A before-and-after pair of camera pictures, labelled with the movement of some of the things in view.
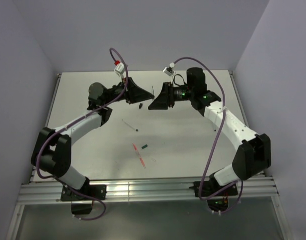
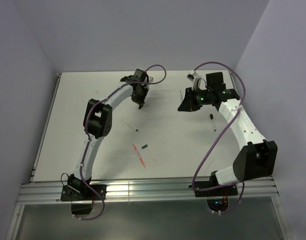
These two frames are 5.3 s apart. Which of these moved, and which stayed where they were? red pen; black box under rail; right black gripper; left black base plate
Moved: right black gripper
Stayed: red pen; left black base plate; black box under rail
